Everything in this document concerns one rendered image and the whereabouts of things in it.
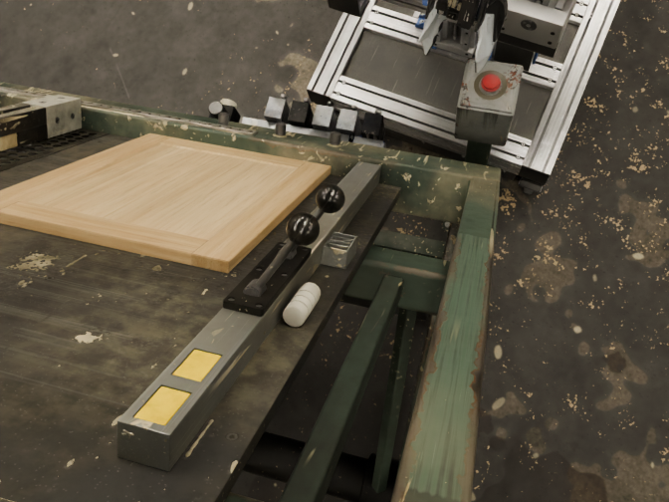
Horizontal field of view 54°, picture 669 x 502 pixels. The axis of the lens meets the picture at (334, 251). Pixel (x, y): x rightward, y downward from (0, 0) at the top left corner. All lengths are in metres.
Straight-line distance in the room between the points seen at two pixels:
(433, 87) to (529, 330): 0.86
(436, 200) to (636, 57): 1.38
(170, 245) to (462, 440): 0.55
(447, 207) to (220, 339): 0.81
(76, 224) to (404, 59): 1.51
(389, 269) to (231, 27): 1.80
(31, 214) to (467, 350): 0.69
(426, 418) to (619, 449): 1.71
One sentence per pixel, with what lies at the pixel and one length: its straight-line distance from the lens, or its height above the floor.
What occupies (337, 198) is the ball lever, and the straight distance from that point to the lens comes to 0.83.
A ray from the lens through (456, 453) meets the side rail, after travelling 0.59.
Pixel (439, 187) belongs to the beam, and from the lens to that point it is 1.41.
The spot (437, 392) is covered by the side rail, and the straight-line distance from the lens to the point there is 0.65.
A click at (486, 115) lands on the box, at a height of 0.91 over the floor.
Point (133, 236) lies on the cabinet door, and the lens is 1.01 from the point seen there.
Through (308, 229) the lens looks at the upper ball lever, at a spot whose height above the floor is 1.54.
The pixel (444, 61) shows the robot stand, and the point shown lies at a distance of 2.31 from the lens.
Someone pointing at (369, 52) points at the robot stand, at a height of 0.21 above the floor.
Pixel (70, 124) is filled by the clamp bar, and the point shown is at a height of 0.93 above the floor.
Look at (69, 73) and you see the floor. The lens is 2.94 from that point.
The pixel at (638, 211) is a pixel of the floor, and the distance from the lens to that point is 2.42.
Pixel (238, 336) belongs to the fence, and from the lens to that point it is 0.72.
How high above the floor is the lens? 2.23
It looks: 74 degrees down
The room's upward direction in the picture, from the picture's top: 31 degrees counter-clockwise
